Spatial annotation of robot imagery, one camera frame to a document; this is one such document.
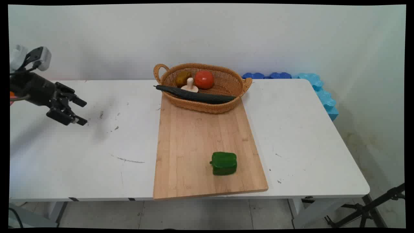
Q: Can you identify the white mushroom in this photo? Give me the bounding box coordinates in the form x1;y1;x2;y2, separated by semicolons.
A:
180;77;199;93

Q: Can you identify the white table leg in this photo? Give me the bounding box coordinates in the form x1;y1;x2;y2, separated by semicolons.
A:
48;201;69;224
287;197;344;229

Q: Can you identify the green bell pepper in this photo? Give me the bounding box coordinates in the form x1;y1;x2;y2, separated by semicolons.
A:
209;152;237;176

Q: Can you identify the black tripod stand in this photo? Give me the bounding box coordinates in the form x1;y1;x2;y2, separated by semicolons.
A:
302;183;405;228

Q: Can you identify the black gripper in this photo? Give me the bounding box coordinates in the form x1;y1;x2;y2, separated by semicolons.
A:
10;71;88;126

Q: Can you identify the brown potato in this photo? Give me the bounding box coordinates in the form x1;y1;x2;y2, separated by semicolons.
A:
175;71;192;88

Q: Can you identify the black floor cable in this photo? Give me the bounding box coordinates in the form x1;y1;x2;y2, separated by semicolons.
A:
9;207;24;228

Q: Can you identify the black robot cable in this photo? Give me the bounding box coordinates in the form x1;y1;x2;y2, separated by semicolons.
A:
10;94;32;103

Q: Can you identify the dark green cucumber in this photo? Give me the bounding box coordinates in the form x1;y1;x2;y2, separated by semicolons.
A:
154;85;237;105

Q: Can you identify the wooden cutting board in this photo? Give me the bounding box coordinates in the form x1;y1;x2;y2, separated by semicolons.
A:
153;94;269;200

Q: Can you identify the grey base plate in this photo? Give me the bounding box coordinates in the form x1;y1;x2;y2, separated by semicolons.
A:
9;203;59;228

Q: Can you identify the light blue foam strip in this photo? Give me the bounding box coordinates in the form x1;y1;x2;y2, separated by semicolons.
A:
298;73;339;122

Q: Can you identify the woven wicker basket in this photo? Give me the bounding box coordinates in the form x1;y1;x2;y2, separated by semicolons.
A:
153;63;253;114

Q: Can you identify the red tomato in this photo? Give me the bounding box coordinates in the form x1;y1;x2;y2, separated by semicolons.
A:
194;70;214;90

